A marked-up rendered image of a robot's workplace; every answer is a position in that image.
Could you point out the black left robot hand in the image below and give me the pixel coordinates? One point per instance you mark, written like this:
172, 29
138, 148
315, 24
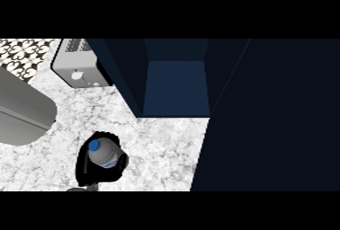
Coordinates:
82, 174

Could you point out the clear water bottle blue cap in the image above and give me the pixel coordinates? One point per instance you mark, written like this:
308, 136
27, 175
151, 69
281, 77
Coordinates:
104, 156

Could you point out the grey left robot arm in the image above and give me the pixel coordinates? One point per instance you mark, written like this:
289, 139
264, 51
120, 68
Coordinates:
88, 188

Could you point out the dark navy cabinet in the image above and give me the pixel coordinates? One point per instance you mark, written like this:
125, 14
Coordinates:
175, 86

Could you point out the dark navy cabinet door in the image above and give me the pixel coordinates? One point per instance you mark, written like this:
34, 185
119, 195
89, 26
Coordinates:
274, 119

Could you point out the white boxy appliance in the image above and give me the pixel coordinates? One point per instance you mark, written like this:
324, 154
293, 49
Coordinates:
80, 66

